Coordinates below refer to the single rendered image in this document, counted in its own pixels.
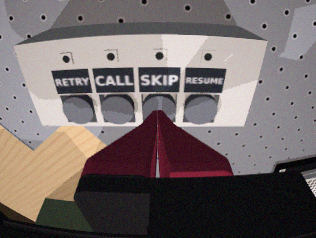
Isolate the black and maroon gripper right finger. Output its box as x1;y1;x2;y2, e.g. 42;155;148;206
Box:
158;110;234;178

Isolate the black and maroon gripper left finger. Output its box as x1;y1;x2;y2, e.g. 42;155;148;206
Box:
80;110;158;178

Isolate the white control panel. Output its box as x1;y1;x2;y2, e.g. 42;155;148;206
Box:
14;22;268;126

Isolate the white well plate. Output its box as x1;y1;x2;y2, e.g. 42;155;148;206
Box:
301;169;316;197

